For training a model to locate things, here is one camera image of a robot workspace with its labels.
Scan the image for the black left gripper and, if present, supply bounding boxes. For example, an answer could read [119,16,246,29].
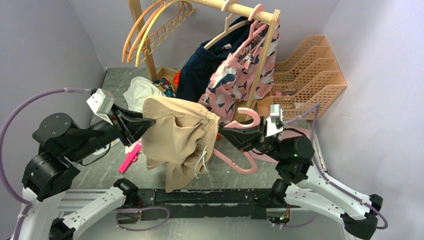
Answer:
[68,100,157,161]

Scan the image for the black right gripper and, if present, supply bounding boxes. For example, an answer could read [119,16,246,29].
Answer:
[216,115,286,162]

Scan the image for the pink notched hanger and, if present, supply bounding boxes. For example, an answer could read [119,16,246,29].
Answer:
[212,107,261,174]

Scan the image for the beige drawstring shorts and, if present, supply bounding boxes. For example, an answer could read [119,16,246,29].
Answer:
[141,96,220,193]

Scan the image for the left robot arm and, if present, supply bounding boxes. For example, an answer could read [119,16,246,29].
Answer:
[12,105,155,240]

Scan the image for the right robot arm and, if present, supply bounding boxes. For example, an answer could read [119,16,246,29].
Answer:
[218,117,383,240]

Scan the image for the orange hanger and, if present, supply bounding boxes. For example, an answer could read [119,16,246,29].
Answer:
[121,0,165,63]

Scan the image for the yellow hanger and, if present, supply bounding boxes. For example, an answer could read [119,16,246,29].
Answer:
[134,0,186,68]

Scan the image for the peach notched hanger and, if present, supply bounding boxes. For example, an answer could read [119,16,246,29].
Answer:
[137,0,195,65]

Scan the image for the pink hanger with garment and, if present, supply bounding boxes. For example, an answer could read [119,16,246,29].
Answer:
[233,3,268,57]

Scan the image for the cream hanger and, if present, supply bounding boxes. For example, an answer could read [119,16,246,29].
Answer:
[203,13,250,50]

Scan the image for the white garment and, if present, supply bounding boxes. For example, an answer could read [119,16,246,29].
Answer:
[123,76,165,113]

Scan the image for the pink clothes clip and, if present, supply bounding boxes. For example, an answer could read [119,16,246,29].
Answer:
[118,139,143,174]

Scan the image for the colourful patterned garment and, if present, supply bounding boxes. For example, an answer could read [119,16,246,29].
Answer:
[153,78,177,98]

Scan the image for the pink shark print garment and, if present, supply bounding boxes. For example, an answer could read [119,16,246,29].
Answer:
[198,22,280,124]

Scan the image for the wooden clothes rack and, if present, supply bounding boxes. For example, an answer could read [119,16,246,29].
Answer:
[128,0,282,122]

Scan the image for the orange mesh garment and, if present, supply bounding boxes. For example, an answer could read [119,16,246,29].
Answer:
[172,70,181,86]

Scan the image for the pink clipboard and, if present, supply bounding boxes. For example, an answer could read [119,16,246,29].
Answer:
[248,126,311,164]

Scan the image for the navy blue hanging garment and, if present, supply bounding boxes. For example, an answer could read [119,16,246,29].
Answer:
[175,16,254,103]

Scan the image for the peach mesh file organizer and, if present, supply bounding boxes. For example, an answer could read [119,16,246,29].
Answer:
[256,35,347,120]

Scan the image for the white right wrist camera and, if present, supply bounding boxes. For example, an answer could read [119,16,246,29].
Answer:
[265,104,284,137]

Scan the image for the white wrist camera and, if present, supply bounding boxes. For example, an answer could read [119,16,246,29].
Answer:
[86,88,115,125]
[265,104,284,137]

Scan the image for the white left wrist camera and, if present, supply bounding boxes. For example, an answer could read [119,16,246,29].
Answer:
[86,88,115,125]

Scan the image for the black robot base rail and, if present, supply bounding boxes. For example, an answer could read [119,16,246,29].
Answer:
[112,178,302,222]

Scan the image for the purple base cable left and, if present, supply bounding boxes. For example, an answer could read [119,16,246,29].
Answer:
[112,206,171,232]

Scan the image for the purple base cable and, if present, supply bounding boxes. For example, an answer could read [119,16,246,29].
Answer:
[281,213,319,229]
[112,206,171,232]

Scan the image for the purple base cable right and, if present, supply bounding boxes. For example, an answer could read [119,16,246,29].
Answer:
[281,213,319,229]

